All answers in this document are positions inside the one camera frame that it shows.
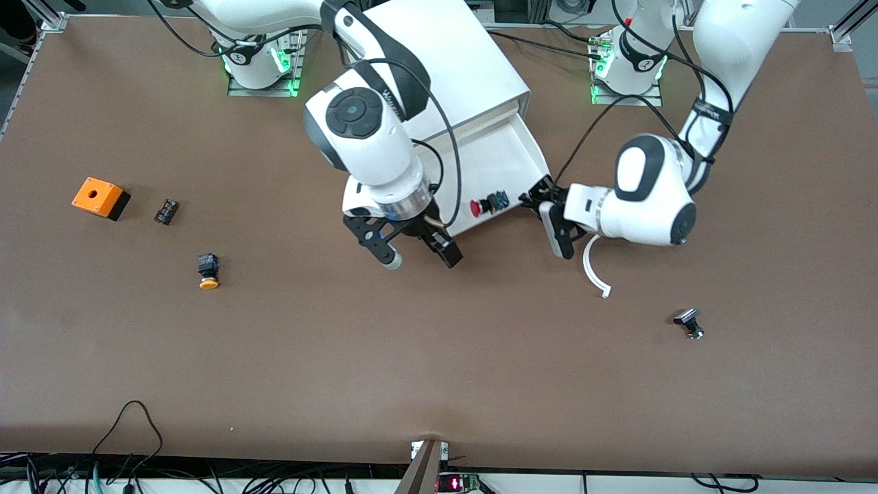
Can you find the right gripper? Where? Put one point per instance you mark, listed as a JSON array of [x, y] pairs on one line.
[[420, 228]]

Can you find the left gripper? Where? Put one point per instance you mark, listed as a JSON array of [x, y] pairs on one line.
[[547, 196]]

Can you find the red push button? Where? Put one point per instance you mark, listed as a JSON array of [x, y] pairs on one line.
[[488, 204]]

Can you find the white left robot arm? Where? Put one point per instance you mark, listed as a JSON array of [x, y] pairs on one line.
[[651, 178]]

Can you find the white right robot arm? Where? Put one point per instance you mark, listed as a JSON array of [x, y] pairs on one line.
[[363, 137]]

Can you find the yellow push button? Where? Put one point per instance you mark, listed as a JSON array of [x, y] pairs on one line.
[[208, 266]]

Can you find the white curved plastic arc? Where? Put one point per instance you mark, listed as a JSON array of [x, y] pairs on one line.
[[586, 266]]

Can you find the device with red display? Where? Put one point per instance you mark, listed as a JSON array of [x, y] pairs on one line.
[[456, 484]]

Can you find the small black electrical component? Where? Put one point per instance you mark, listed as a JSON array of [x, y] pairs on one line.
[[167, 211]]

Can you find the orange box black base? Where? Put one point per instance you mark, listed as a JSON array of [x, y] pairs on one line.
[[96, 195]]

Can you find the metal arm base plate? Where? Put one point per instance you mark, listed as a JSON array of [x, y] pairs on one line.
[[651, 101], [240, 92]]

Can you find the black capped switch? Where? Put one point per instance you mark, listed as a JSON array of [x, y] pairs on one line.
[[686, 317]]

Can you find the camera mounting post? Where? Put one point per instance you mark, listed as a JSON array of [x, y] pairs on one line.
[[422, 473]]

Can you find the aluminium frame profile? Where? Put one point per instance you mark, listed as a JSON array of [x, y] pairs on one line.
[[53, 22], [842, 34]]

